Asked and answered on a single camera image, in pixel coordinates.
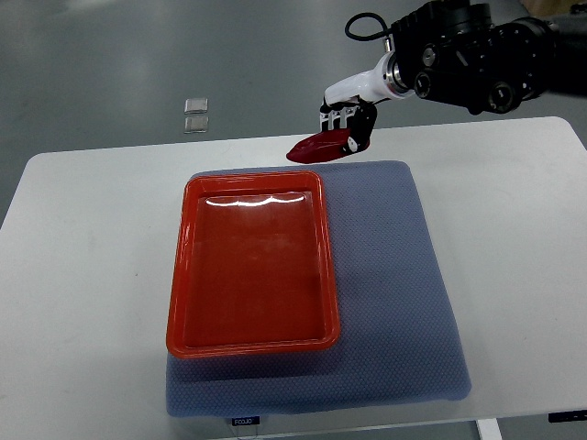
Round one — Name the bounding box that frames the dark label at table edge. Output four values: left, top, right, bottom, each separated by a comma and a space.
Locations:
548, 410, 587, 424

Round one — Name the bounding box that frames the cardboard box corner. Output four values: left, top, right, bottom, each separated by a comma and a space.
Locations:
520, 0, 586, 18

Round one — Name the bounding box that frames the white table leg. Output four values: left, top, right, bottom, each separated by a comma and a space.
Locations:
476, 418, 503, 440

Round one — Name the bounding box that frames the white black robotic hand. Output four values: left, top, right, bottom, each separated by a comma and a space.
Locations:
319, 51, 411, 156

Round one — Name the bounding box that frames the upper metal floor plate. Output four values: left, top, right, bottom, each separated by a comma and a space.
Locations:
184, 97, 208, 115

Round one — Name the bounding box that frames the blue-grey textured mat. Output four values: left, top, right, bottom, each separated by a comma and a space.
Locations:
166, 160, 471, 417

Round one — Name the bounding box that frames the black mat label tag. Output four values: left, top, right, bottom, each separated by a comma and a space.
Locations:
231, 416, 260, 427

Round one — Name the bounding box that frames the red plastic tray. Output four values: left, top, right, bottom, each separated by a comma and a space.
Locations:
166, 170, 340, 359

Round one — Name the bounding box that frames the red pepper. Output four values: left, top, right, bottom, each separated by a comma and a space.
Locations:
286, 128, 350, 164

